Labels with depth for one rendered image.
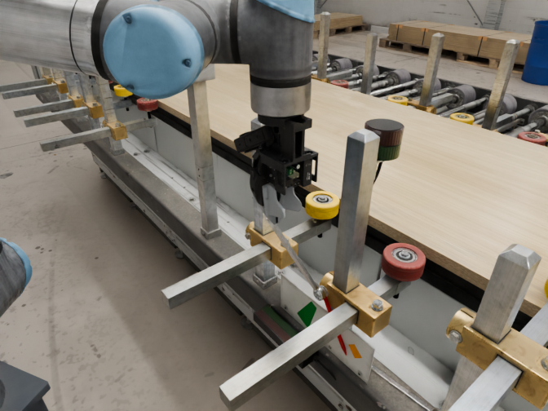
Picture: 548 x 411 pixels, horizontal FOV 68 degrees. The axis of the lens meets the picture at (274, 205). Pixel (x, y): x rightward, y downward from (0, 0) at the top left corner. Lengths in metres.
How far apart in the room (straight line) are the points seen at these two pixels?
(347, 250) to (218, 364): 1.14
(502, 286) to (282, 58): 0.40
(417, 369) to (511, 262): 0.52
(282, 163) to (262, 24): 0.19
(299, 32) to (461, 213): 0.61
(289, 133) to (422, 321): 0.58
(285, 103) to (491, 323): 0.40
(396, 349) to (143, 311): 1.29
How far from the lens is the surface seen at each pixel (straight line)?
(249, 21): 0.57
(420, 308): 0.99
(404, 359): 1.02
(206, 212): 1.14
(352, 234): 0.69
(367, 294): 0.77
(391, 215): 0.95
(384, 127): 0.65
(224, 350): 1.80
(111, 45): 0.46
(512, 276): 0.56
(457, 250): 0.88
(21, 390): 1.10
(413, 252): 0.84
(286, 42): 0.56
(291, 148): 0.60
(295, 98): 0.58
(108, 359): 1.89
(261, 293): 1.00
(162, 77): 0.45
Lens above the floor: 1.40
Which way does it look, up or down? 32 degrees down
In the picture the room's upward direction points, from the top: straight up
